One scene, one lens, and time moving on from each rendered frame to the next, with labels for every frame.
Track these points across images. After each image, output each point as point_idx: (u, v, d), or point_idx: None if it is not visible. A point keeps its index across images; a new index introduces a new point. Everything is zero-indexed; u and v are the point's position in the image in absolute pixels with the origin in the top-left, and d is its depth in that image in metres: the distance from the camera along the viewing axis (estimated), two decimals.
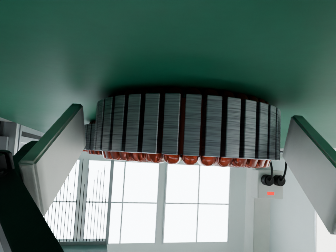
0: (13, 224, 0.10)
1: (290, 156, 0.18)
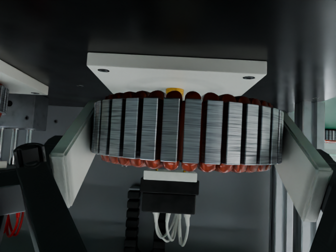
0: (40, 214, 0.10)
1: None
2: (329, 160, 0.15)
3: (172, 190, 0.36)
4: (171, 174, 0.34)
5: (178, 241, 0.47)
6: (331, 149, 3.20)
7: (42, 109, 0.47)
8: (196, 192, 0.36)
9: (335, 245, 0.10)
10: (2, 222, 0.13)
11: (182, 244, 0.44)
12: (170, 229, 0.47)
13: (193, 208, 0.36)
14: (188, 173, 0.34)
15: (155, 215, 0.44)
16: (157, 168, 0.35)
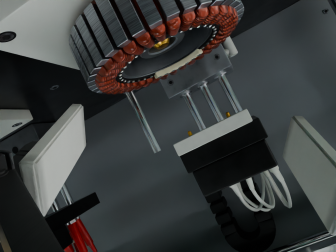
0: (13, 224, 0.10)
1: (290, 156, 0.18)
2: None
3: (228, 150, 0.24)
4: (211, 129, 0.22)
5: (282, 202, 0.34)
6: None
7: None
8: (263, 135, 0.23)
9: None
10: None
11: (289, 205, 0.32)
12: (263, 193, 0.34)
13: (271, 158, 0.23)
14: (234, 115, 0.22)
15: (233, 188, 0.32)
16: (190, 131, 0.23)
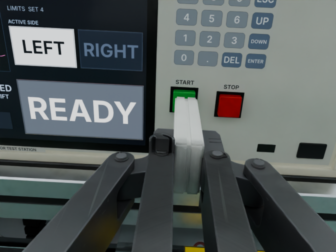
0: (149, 197, 0.11)
1: None
2: (216, 140, 0.17)
3: None
4: None
5: None
6: None
7: None
8: None
9: (230, 218, 0.10)
10: (126, 209, 0.14)
11: None
12: None
13: None
14: None
15: None
16: None
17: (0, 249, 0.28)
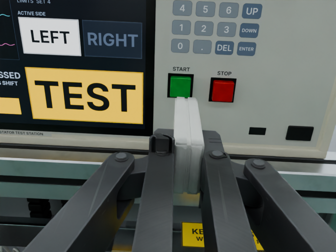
0: (149, 197, 0.11)
1: None
2: (216, 140, 0.17)
3: None
4: None
5: (4, 246, 0.41)
6: None
7: None
8: None
9: (230, 218, 0.10)
10: (126, 209, 0.14)
11: None
12: None
13: None
14: None
15: None
16: None
17: (9, 227, 0.30)
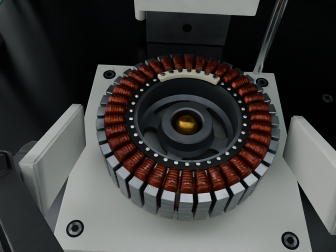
0: (13, 224, 0.10)
1: (290, 156, 0.18)
2: None
3: None
4: (193, 9, 0.15)
5: None
6: None
7: None
8: None
9: None
10: None
11: None
12: None
13: None
14: (156, 10, 0.15)
15: None
16: None
17: None
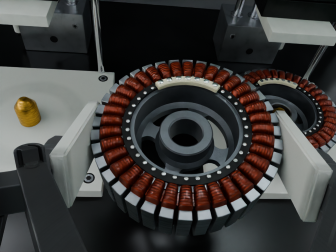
0: (40, 214, 0.10)
1: None
2: (329, 160, 0.15)
3: None
4: (6, 22, 0.24)
5: None
6: None
7: (217, 34, 0.40)
8: None
9: (335, 245, 0.10)
10: (2, 222, 0.13)
11: None
12: None
13: None
14: None
15: None
16: None
17: None
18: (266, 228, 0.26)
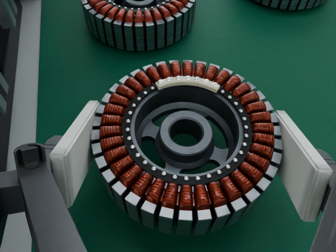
0: (40, 214, 0.10)
1: None
2: (329, 160, 0.15)
3: None
4: None
5: None
6: None
7: None
8: None
9: (335, 245, 0.10)
10: (2, 222, 0.13)
11: None
12: None
13: None
14: None
15: None
16: None
17: None
18: None
